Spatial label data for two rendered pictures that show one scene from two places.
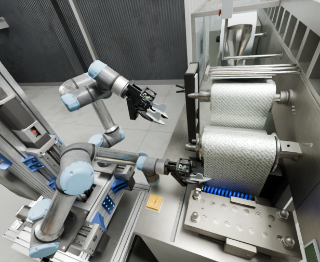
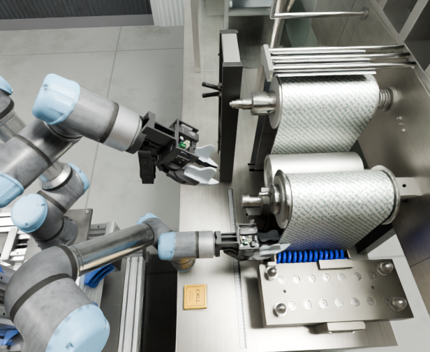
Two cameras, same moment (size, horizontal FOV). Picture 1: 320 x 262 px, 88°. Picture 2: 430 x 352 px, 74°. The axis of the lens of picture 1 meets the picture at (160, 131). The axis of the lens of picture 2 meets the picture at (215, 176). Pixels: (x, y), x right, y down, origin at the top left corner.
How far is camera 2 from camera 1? 32 cm
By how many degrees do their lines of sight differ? 26
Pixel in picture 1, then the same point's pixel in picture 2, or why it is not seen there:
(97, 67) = (62, 98)
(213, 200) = (296, 272)
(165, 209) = (217, 301)
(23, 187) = not seen: outside the picture
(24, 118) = not seen: outside the picture
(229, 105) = (310, 123)
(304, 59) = (414, 36)
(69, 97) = not seen: outside the picture
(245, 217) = (343, 285)
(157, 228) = (214, 337)
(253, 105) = (347, 119)
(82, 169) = (89, 327)
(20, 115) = not seen: outside the picture
